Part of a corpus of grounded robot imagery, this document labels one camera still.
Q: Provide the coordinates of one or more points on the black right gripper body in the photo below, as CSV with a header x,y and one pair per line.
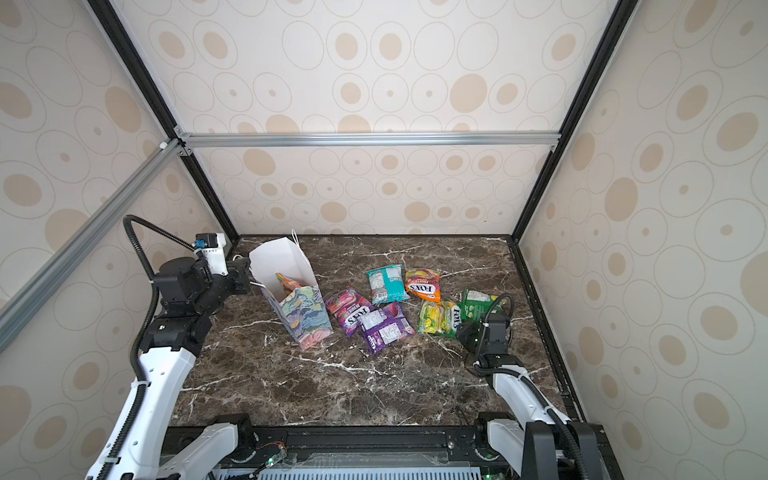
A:
x,y
472,338

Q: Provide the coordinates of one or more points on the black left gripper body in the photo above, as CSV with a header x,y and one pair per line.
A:
x,y
236,276

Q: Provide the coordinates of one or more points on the colourful painted paper bag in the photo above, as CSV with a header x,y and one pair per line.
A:
x,y
282,272

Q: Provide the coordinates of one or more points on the orange multicolour Fox's candy packet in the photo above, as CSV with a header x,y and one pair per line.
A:
x,y
288,284

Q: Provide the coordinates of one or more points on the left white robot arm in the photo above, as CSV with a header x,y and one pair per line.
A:
x,y
186,293

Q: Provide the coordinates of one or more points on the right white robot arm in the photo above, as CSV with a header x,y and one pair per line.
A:
x,y
528,408

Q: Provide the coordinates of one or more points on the green snack packet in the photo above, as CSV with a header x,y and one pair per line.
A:
x,y
474,306

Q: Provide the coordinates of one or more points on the yellow green Fox's candy packet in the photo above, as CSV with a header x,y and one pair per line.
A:
x,y
442,318

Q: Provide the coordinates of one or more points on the orange red Fox's candy packet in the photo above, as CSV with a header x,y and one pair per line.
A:
x,y
424,284

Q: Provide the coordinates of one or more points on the purple snack packet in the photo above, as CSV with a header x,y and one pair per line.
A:
x,y
385,326

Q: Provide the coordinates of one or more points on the teal snack packet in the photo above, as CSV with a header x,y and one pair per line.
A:
x,y
387,284

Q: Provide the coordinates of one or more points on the pink Fox's candy packet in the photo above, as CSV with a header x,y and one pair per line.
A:
x,y
347,307

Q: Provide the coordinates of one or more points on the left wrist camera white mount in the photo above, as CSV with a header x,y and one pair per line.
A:
x,y
211,247

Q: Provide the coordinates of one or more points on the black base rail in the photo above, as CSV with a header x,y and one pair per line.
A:
x,y
370,452

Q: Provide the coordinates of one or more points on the aluminium horizontal back rail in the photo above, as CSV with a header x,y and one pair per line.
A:
x,y
372,139

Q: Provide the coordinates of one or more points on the aluminium left side rail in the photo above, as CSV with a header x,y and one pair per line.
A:
x,y
22,308

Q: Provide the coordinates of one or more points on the black vertical frame post left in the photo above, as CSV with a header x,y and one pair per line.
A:
x,y
107,17

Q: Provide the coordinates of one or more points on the black vertical frame post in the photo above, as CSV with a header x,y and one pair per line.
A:
x,y
606,46
107,17

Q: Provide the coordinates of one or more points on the black vertical frame post right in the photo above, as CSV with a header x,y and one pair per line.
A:
x,y
606,46

